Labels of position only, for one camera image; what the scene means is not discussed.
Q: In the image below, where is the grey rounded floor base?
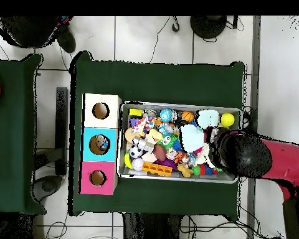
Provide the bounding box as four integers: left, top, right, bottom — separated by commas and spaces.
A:
31, 174, 64, 203

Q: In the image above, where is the wooden three-hole box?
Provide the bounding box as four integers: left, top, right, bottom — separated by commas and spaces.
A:
78, 93, 122, 195

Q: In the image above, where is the black white soccer ball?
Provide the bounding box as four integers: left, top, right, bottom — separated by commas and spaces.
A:
128, 144, 143, 159

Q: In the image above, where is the black round lamp base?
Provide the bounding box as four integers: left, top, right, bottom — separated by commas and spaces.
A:
189, 16, 227, 40

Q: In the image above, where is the mint muslin cloth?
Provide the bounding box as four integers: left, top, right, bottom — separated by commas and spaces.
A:
178, 108, 221, 154

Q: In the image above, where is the dark green cloth side table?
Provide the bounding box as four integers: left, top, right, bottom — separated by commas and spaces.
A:
0, 53, 47, 216

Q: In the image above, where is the person's foot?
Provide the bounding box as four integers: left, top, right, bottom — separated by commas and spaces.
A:
55, 24, 77, 54

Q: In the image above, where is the orange plastic tray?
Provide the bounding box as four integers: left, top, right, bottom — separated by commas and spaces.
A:
141, 161, 173, 178

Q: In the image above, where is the yellow plush duck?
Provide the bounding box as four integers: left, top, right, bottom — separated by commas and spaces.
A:
145, 128, 164, 144

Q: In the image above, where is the white baseball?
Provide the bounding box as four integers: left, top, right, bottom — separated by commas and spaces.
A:
131, 157, 145, 172

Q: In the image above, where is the globe print ball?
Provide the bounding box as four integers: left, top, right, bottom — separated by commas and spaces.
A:
159, 108, 173, 123

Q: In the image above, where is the black floor bar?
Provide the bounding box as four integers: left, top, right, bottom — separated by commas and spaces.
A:
55, 87, 69, 175

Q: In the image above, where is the person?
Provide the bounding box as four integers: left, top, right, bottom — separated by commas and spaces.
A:
0, 16, 74, 49

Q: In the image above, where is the yellow ball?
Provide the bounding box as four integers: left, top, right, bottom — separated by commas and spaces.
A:
220, 112, 235, 127

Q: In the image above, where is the dark green tablecloth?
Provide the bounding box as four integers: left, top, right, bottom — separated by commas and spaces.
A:
68, 50, 246, 217

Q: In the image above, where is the silver mesh bin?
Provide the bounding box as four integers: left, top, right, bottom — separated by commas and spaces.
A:
116, 100, 244, 184

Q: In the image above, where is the brown toy football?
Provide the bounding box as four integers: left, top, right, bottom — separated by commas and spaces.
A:
153, 144, 167, 162

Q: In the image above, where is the polka dot crumpled wrapper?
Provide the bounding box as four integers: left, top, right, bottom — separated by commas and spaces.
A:
130, 115, 156, 136

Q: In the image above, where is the green spiky toy with eyes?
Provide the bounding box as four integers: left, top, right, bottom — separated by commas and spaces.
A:
160, 134, 179, 150

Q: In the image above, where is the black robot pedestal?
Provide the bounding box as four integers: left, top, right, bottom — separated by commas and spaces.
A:
123, 212, 184, 239

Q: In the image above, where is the small basketball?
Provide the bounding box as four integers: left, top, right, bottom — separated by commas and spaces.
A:
181, 110, 196, 123

